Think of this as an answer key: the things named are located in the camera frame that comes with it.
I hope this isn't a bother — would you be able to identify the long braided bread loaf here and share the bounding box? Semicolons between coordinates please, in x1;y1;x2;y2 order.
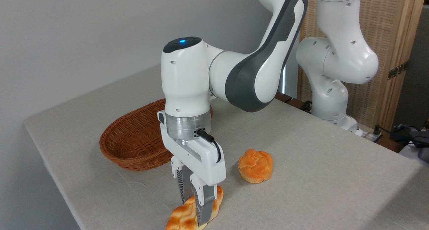
166;186;224;230

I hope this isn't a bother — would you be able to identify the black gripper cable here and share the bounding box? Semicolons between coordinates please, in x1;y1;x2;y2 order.
196;129;222;163

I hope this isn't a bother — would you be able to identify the black plug with cable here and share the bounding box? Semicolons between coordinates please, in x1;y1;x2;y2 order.
373;125;403;141

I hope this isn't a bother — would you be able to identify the dark grey fabric bundle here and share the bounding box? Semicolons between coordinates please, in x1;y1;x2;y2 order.
394;124;429;163

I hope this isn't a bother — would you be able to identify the brown wicker oval basket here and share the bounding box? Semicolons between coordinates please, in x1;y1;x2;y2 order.
99;99;213;171

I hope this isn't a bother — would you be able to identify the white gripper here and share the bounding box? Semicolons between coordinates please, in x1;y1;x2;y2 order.
158;111;227;227

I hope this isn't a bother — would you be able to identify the brass screen hinge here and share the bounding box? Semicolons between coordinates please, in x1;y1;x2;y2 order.
388;61;409;80

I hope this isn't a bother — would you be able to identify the round knotted bread bun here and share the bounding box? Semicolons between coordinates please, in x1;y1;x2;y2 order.
238;149;273;184

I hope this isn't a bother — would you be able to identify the grey tablecloth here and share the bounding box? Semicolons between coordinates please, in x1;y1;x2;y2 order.
23;64;429;230

